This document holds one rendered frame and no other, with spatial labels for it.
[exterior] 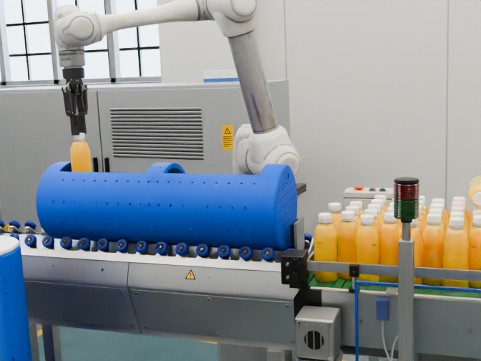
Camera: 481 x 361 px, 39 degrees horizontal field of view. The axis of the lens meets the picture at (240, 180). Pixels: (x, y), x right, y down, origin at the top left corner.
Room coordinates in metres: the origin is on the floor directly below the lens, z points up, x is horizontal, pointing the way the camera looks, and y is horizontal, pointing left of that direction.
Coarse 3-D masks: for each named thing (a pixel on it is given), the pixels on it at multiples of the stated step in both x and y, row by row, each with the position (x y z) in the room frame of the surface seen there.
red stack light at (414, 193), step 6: (396, 186) 1.67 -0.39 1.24; (402, 186) 1.65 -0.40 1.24; (408, 186) 1.65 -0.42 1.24; (414, 186) 1.65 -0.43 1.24; (396, 192) 1.67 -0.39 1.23; (402, 192) 1.65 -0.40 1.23; (408, 192) 1.65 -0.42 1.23; (414, 192) 1.65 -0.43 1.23; (396, 198) 1.67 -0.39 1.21; (402, 198) 1.65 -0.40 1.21; (408, 198) 1.65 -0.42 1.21; (414, 198) 1.65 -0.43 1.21
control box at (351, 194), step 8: (344, 192) 2.34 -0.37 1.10; (352, 192) 2.33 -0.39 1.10; (360, 192) 2.32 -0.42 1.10; (368, 192) 2.32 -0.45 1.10; (376, 192) 2.31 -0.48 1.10; (384, 192) 2.31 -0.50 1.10; (392, 192) 2.30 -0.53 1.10; (344, 200) 2.34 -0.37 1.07; (352, 200) 2.33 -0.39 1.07; (360, 200) 2.32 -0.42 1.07; (368, 200) 2.31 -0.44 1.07; (344, 208) 2.34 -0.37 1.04
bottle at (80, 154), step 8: (72, 144) 2.40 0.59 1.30; (80, 144) 2.38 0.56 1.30; (72, 152) 2.38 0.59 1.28; (80, 152) 2.38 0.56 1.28; (88, 152) 2.39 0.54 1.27; (72, 160) 2.38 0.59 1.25; (80, 160) 2.37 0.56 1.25; (88, 160) 2.39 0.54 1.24; (72, 168) 2.39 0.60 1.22; (80, 168) 2.37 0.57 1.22; (88, 168) 2.39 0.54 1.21
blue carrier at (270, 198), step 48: (48, 192) 2.31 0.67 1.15; (96, 192) 2.25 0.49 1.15; (144, 192) 2.19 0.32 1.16; (192, 192) 2.14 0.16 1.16; (240, 192) 2.08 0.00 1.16; (288, 192) 2.19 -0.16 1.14; (96, 240) 2.33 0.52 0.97; (144, 240) 2.24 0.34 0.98; (192, 240) 2.16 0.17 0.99; (240, 240) 2.09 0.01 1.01; (288, 240) 2.17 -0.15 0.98
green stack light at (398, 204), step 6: (396, 204) 1.67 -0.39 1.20; (402, 204) 1.65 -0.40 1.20; (408, 204) 1.65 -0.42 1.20; (414, 204) 1.65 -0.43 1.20; (396, 210) 1.67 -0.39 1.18; (402, 210) 1.66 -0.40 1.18; (408, 210) 1.65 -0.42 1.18; (414, 210) 1.65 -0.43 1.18; (396, 216) 1.67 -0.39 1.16; (402, 216) 1.66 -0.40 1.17; (408, 216) 1.65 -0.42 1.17; (414, 216) 1.65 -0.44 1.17
